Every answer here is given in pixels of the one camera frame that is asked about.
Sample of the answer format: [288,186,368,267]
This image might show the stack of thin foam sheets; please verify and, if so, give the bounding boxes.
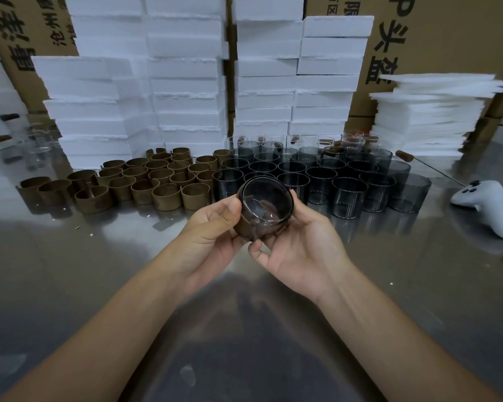
[368,73,503,159]

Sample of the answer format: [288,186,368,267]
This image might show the large printed cardboard box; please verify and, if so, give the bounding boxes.
[303,0,503,118]

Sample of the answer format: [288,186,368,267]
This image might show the person's left forearm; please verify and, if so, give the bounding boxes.
[0,255,193,402]

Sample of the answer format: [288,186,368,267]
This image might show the smoky transparent plastic cup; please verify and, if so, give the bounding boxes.
[236,175,295,241]

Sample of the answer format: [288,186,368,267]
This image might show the stepped stack white foam blocks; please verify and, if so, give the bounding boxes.
[231,0,374,138]

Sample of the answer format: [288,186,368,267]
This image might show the tall stack white foam blocks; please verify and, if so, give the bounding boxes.
[31,0,229,170]

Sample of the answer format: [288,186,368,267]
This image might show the brown sleeve ring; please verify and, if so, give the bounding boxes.
[234,213,277,242]

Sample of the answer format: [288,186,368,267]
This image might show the bunch of clear plastic cups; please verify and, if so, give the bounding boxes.
[15,121,61,154]

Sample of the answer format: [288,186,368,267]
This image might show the group of brown sleeve rings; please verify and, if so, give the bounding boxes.
[18,147,231,216]

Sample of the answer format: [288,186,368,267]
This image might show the white game controller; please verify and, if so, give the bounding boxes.
[450,179,503,240]

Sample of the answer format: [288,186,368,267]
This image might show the person's right forearm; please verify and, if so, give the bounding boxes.
[316,263,503,402]

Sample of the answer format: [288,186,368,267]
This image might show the person's right hand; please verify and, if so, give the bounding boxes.
[248,189,357,306]

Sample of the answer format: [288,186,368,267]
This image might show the person's left hand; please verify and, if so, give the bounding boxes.
[161,195,252,289]

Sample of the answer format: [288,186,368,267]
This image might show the brown-handled metal rod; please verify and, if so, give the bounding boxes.
[395,149,466,187]

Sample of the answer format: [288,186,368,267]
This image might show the cluster of transparent plastic cups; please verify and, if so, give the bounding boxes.
[211,133,433,221]

